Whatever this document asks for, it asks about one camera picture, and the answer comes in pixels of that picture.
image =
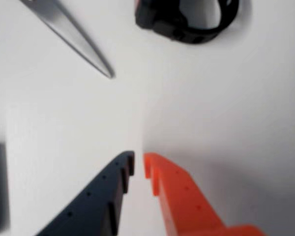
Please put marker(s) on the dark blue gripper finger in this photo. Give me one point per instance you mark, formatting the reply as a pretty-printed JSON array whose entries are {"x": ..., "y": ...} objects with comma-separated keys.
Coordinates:
[{"x": 96, "y": 204}]

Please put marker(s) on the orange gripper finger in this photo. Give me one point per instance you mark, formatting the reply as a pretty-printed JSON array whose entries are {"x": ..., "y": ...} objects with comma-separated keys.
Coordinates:
[{"x": 184, "y": 201}]

